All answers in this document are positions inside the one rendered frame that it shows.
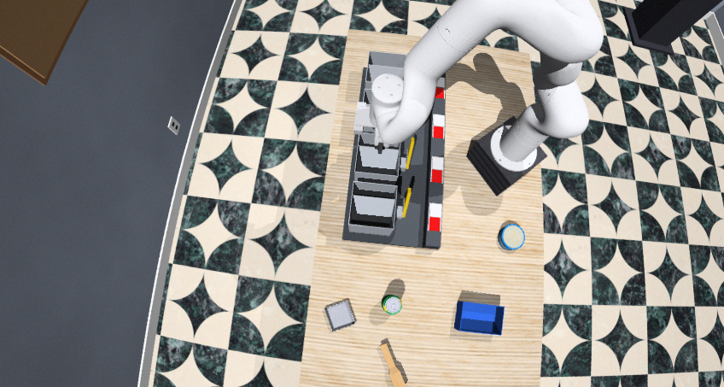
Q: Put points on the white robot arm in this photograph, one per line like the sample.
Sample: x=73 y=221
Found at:
x=567 y=31

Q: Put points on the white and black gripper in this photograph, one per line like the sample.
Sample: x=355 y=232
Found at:
x=379 y=144

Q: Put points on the green and yellow drink can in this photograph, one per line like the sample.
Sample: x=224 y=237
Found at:
x=391 y=304

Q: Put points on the round tin with blue-rimmed lid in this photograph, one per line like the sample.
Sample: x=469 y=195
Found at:
x=511 y=237

